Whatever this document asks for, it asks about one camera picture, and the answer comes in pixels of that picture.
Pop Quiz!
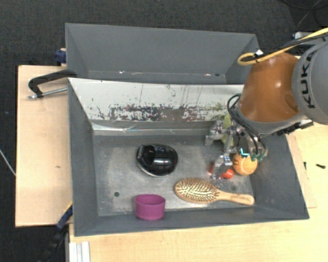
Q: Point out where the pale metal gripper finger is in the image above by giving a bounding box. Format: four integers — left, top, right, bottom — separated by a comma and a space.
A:
221, 153, 234, 171
211, 157, 224, 181

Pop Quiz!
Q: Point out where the small red object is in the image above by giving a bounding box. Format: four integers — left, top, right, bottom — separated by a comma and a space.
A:
208, 162, 235, 180

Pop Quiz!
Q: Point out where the yellow-green object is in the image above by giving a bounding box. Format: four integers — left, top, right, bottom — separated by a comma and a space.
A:
220, 114, 233, 145

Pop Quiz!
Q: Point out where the orange ball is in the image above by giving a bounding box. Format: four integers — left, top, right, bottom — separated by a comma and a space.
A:
232, 152, 259, 176

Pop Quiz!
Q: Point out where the wooden hairbrush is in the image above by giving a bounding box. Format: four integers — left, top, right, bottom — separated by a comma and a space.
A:
173, 177, 256, 207

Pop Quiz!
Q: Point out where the glossy black rounded object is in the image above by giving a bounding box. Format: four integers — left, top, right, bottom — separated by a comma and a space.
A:
136, 144, 179, 178

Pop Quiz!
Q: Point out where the purple plastic cup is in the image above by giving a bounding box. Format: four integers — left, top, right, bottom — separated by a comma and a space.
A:
134, 194, 166, 221

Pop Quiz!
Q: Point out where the grey metal bin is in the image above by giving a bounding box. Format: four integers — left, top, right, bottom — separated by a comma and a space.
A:
64, 22, 311, 237

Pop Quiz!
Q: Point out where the pale wood board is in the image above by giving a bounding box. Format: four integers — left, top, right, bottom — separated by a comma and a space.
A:
14, 64, 73, 228

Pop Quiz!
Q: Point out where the black cylinder on white bracket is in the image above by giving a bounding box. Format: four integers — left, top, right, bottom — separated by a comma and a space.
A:
272, 120, 315, 138

